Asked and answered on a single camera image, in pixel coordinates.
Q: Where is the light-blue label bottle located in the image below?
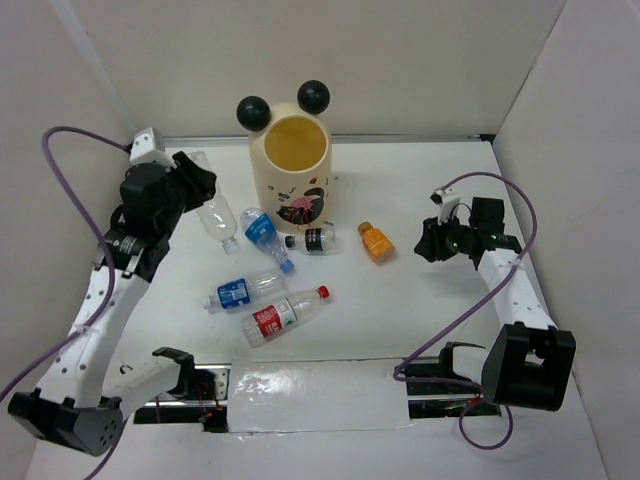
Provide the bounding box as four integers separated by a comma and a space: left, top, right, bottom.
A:
240, 208, 294, 274

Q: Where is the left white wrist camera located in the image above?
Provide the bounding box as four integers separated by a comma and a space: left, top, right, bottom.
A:
129, 127, 169, 166

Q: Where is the dark-blue label bottle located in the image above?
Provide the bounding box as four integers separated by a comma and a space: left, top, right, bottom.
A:
201, 270, 285, 313

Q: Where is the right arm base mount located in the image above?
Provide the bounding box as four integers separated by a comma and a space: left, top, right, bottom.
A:
393, 342, 500, 420

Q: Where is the cream panda-ear bin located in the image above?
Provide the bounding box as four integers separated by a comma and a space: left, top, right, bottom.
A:
236, 80, 333, 234

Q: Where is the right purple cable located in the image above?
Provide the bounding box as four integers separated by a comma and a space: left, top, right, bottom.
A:
392, 171, 538, 451

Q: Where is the clear bottle white cap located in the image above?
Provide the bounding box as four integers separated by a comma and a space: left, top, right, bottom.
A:
196, 179, 239, 255

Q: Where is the red label red-cap bottle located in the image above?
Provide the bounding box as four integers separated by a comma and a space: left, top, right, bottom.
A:
240, 286, 330, 348

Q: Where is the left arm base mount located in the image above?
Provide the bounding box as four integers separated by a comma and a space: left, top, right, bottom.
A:
133, 364, 231, 433

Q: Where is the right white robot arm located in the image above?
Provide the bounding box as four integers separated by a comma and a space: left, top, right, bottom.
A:
414, 191, 576, 411

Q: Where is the orange juice bottle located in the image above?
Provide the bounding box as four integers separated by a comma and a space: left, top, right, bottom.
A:
357, 222, 396, 265

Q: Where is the aluminium frame rail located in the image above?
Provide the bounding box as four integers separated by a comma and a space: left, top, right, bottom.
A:
159, 132, 496, 149

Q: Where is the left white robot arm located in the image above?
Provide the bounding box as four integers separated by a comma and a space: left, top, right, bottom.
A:
8, 151, 217, 457

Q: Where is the black label small bottle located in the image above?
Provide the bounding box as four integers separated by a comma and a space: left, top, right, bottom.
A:
284, 227, 339, 256

